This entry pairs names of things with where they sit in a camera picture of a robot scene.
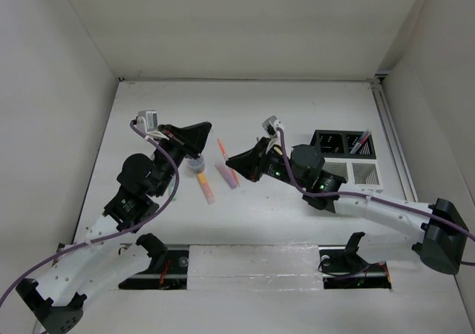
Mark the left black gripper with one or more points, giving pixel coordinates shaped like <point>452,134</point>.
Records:
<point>180,138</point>

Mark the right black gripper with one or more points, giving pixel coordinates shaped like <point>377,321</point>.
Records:
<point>250,164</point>

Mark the paper clip jar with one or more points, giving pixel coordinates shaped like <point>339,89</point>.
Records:
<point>196,165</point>

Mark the orange pen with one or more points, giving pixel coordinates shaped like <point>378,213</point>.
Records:
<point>225,156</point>

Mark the orange highlighter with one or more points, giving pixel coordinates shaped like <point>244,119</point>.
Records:
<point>205,187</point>

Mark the blue pen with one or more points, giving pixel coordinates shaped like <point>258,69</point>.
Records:
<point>355,143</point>

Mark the red pen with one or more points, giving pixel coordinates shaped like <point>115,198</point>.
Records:
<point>361,141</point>

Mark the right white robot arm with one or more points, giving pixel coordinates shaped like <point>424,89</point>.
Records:
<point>436,233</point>

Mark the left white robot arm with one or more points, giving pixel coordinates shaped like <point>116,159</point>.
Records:
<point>113,250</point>

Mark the purple highlighter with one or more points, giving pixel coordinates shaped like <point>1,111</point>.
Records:
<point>226,175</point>

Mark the green highlighter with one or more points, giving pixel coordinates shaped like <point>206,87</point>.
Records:
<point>171,189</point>

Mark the black organizer box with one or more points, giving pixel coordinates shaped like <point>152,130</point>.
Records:
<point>338,144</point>

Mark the white organizer box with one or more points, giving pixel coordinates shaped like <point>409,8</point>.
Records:
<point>363,172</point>

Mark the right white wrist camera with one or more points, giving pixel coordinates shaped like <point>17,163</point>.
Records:
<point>271,125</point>

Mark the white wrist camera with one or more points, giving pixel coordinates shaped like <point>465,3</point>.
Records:
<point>147,121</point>
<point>271,125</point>

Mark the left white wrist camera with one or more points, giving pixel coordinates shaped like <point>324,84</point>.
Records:
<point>147,121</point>

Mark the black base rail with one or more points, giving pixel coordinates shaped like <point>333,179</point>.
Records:
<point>280,268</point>

